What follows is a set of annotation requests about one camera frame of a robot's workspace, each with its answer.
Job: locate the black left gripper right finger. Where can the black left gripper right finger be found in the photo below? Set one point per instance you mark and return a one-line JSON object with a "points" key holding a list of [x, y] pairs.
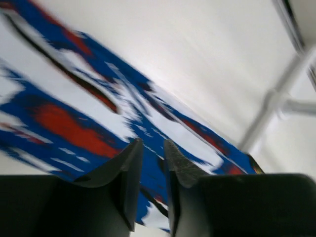
{"points": [[186, 205]]}

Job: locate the white metal clothes rack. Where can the white metal clothes rack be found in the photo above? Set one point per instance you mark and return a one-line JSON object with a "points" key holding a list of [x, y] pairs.
{"points": [[279, 104]]}

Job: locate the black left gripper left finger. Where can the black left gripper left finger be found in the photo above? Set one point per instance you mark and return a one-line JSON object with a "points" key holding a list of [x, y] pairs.
{"points": [[114, 186]]}

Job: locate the blue white red patterned trousers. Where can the blue white red patterned trousers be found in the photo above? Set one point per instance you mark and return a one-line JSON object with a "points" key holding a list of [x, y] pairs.
{"points": [[68, 105]]}

